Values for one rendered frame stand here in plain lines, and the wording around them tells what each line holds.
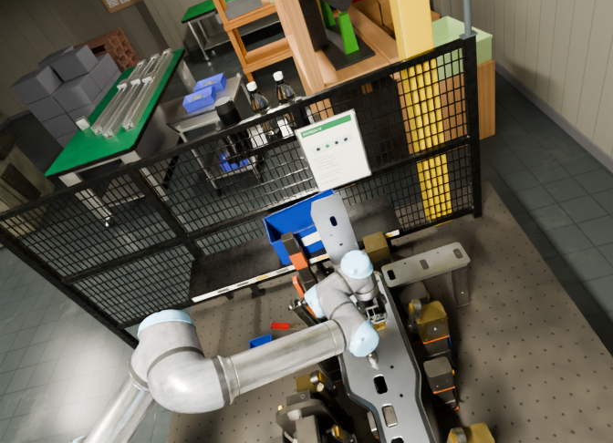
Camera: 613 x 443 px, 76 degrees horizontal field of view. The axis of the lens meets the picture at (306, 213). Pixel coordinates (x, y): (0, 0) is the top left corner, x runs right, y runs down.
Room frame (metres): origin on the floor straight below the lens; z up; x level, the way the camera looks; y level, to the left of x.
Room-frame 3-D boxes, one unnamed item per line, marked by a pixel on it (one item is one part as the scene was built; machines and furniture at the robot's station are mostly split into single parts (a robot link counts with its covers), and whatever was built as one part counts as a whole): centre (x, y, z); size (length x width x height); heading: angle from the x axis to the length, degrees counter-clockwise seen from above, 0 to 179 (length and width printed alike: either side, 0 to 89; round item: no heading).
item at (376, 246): (0.97, -0.19, 0.88); 0.08 x 0.08 x 0.36; 82
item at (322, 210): (0.98, -0.07, 1.17); 0.12 x 0.01 x 0.34; 82
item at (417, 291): (0.76, -0.23, 0.84); 0.12 x 0.07 x 0.28; 82
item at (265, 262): (1.17, 0.12, 1.01); 0.90 x 0.22 x 0.03; 82
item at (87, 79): (6.37, 2.32, 0.62); 1.25 x 0.85 x 1.24; 168
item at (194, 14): (7.88, -0.72, 0.47); 2.59 x 1.02 x 0.93; 78
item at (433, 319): (0.63, -0.23, 0.87); 0.12 x 0.07 x 0.35; 82
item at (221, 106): (1.38, 0.11, 1.52); 0.07 x 0.07 x 0.18
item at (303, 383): (0.57, 0.21, 0.88); 0.11 x 0.07 x 0.37; 82
